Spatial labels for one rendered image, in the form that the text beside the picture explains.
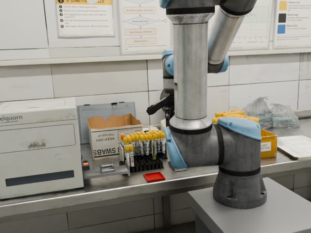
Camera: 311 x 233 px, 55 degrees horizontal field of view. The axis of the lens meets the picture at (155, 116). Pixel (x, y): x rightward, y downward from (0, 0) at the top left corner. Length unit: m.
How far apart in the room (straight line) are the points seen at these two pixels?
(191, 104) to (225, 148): 0.15
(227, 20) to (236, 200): 0.48
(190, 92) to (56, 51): 1.06
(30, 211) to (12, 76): 0.81
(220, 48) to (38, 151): 0.68
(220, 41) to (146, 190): 0.58
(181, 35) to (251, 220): 0.48
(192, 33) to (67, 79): 1.06
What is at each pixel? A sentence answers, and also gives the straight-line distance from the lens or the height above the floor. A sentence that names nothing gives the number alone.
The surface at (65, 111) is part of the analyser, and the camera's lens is 1.04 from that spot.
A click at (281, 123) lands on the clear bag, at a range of 1.94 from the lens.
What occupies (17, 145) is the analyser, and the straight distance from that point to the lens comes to 1.08.
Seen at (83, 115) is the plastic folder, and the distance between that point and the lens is 1.67.
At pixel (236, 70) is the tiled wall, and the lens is 1.93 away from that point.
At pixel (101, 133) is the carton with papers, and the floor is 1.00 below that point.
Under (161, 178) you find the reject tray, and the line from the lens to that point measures 1.13.
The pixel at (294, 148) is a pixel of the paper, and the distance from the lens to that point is 1.51.
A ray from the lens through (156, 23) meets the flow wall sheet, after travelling 1.73.
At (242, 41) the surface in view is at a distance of 1.95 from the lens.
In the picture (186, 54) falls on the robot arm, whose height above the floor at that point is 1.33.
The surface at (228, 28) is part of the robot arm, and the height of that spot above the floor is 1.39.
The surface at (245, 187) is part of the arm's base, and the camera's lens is 0.85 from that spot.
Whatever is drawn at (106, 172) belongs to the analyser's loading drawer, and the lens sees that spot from 1.12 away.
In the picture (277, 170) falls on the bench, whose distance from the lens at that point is 1.34.
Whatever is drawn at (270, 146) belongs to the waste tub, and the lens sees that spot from 1.37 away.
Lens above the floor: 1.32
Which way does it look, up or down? 11 degrees down
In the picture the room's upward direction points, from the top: 2 degrees counter-clockwise
